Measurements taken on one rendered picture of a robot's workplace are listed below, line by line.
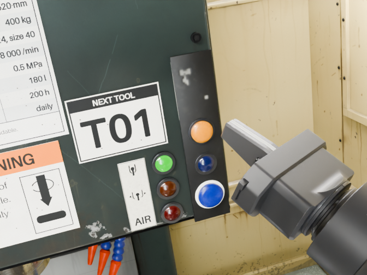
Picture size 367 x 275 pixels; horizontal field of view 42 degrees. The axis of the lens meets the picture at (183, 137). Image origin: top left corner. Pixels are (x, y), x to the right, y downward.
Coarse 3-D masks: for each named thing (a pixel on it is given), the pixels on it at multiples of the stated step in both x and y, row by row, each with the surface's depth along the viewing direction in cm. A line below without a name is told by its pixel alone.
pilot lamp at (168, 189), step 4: (164, 184) 54; (168, 184) 54; (172, 184) 54; (160, 188) 54; (164, 188) 54; (168, 188) 54; (172, 188) 54; (160, 192) 54; (164, 192) 54; (168, 192) 54; (172, 192) 54; (168, 196) 54
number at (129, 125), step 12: (120, 108) 50; (132, 108) 50; (144, 108) 51; (108, 120) 50; (120, 120) 50; (132, 120) 51; (144, 120) 51; (156, 120) 51; (120, 132) 51; (132, 132) 51; (144, 132) 51; (156, 132) 52; (120, 144) 51; (132, 144) 52
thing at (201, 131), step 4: (196, 124) 52; (200, 124) 52; (204, 124) 52; (208, 124) 53; (192, 128) 52; (196, 128) 52; (200, 128) 52; (204, 128) 52; (208, 128) 53; (212, 128) 53; (192, 132) 52; (196, 132) 52; (200, 132) 52; (204, 132) 53; (208, 132) 53; (212, 132) 53; (192, 136) 53; (196, 136) 53; (200, 136) 53; (204, 136) 53; (208, 136) 53; (196, 140) 53; (200, 140) 53; (204, 140) 53
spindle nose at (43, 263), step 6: (48, 258) 74; (30, 264) 69; (36, 264) 70; (42, 264) 72; (6, 270) 66; (12, 270) 67; (18, 270) 68; (24, 270) 68; (30, 270) 69; (36, 270) 70; (42, 270) 72
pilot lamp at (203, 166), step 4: (208, 156) 54; (200, 160) 54; (204, 160) 54; (208, 160) 54; (212, 160) 54; (200, 164) 54; (204, 164) 54; (208, 164) 54; (212, 164) 55; (200, 168) 54; (204, 168) 54; (208, 168) 54
